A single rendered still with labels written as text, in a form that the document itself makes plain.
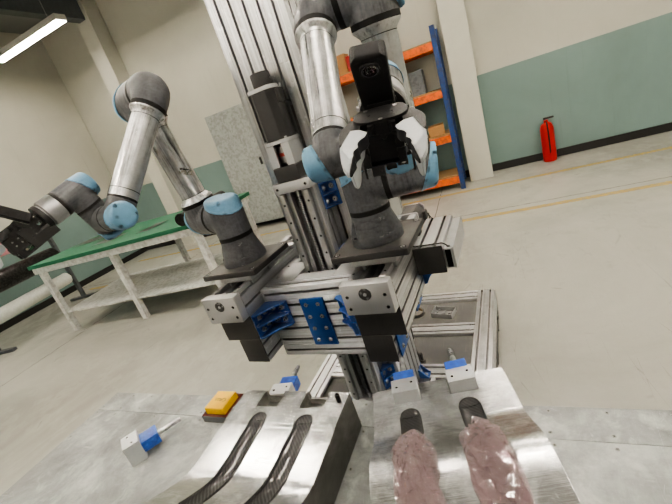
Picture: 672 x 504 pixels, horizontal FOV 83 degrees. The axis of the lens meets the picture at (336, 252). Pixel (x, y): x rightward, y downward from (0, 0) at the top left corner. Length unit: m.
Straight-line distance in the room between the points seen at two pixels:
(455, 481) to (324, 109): 0.66
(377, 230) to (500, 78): 4.90
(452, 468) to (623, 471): 0.26
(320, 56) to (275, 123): 0.36
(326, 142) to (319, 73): 0.16
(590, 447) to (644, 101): 5.57
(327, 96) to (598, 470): 0.78
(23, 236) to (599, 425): 1.31
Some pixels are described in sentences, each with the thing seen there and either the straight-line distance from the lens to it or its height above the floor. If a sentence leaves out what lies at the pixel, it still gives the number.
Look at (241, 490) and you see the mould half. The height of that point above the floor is 0.89.
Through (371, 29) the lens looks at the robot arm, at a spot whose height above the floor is 1.54.
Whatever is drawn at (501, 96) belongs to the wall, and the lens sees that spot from 5.81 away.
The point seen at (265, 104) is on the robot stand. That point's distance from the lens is 1.19.
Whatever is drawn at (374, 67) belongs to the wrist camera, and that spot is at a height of 1.43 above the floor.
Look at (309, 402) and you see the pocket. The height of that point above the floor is 0.87.
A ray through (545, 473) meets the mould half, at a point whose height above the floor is 0.89.
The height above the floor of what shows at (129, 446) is 0.85.
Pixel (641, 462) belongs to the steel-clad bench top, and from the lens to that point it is 0.78.
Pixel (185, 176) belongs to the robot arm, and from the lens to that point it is 1.38.
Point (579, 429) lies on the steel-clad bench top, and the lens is 0.81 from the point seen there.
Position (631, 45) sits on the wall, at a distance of 6.04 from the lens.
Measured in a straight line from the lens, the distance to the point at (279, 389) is 0.95.
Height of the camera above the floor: 1.39
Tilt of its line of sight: 19 degrees down
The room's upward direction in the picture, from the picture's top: 19 degrees counter-clockwise
